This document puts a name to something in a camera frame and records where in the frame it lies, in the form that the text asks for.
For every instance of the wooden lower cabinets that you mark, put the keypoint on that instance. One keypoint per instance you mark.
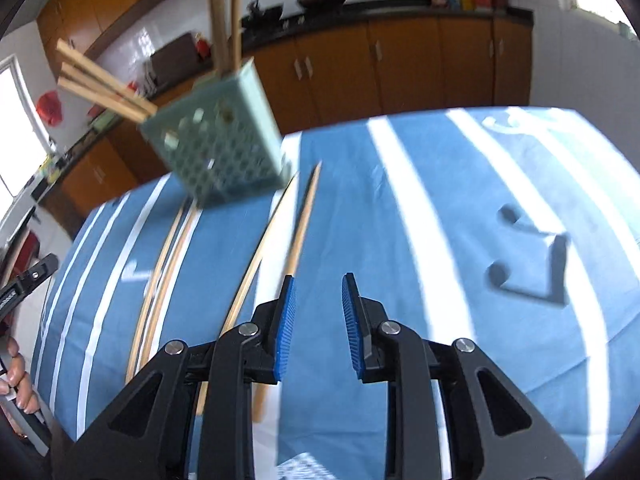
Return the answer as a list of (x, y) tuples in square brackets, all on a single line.
[(400, 65)]

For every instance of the small red bottle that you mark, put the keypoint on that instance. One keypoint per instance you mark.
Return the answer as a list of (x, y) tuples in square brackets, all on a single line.
[(202, 46)]

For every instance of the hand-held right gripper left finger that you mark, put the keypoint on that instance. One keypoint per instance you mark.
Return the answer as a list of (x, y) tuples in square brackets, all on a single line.
[(282, 332)]

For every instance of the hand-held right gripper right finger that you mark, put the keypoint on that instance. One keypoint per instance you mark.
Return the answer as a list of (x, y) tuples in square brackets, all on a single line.
[(352, 332)]

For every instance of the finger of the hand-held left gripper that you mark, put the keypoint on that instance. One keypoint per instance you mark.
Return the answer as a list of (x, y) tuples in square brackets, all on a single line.
[(35, 272)]

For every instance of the dark cutting board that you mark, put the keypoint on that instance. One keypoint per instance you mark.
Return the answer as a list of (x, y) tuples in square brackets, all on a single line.
[(172, 55)]

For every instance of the green perforated chopstick holder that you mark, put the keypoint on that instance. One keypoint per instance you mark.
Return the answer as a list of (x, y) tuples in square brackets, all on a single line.
[(220, 150)]

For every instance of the black wok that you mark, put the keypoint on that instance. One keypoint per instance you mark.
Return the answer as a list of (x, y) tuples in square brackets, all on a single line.
[(265, 12)]

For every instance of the blue white striped tablecloth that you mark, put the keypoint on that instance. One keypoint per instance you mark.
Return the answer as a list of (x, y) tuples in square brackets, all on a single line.
[(425, 240)]

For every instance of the person's left hand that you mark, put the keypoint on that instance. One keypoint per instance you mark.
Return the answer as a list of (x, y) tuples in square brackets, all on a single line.
[(20, 375)]

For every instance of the hanging red plastic bag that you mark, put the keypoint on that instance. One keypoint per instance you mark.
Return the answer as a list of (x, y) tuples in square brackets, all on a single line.
[(50, 107)]

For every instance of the black kitchen countertop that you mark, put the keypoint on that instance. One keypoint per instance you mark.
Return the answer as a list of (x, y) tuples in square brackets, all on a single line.
[(400, 8)]

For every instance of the side window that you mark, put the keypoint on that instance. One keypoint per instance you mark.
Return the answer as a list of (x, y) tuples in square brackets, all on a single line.
[(20, 130)]

